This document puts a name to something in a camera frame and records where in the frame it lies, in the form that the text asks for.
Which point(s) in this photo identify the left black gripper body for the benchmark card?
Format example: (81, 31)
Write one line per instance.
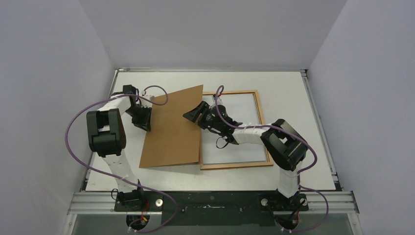
(141, 115)

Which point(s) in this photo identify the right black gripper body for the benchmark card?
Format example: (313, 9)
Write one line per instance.
(201, 114)

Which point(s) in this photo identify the printed plant photo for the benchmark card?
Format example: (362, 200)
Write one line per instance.
(241, 108)

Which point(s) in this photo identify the brown cardboard backing board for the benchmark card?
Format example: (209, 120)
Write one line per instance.
(173, 140)

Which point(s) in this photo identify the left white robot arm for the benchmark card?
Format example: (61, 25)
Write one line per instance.
(107, 138)

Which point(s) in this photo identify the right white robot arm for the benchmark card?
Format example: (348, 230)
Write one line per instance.
(280, 140)

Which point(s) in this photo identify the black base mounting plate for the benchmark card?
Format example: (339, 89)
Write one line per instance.
(267, 214)

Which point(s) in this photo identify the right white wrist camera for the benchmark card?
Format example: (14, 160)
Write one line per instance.
(216, 101)

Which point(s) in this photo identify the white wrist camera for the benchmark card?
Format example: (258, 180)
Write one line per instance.
(147, 98)
(216, 101)

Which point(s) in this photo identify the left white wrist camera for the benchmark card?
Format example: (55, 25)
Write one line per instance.
(147, 98)

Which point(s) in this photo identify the wooden picture frame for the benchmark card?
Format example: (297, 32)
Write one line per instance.
(245, 134)

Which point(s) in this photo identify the aluminium rail front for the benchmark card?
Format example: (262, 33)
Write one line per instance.
(102, 203)

